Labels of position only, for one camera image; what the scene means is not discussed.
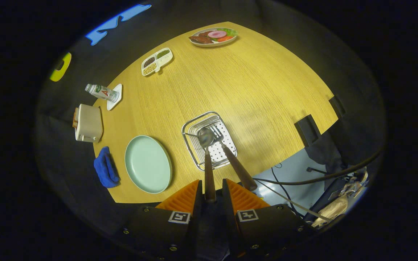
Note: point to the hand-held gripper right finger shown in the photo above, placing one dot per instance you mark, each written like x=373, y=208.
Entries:
x=229, y=210

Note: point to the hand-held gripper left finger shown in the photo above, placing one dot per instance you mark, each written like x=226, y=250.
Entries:
x=197, y=206

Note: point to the pale green plate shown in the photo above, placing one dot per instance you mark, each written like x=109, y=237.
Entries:
x=147, y=165

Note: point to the blue cloth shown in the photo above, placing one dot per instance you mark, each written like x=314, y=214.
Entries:
x=105, y=170

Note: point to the beige bag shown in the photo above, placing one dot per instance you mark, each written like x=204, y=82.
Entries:
x=334, y=210

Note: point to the black table clamp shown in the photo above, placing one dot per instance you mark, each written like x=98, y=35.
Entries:
x=336, y=106
x=307, y=129

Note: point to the white square coaster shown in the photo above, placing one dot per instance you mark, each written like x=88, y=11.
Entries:
x=116, y=103

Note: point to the white toaster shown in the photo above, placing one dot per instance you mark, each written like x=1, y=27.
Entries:
x=90, y=123

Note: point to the white drink bottle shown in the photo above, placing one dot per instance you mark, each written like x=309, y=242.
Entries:
x=102, y=92

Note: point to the white divided dish with beans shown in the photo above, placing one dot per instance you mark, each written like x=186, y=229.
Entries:
x=165, y=59

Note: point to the toast slice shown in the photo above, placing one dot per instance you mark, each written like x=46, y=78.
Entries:
x=75, y=117

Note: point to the white plate of food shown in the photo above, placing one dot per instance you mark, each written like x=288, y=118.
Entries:
x=212, y=36

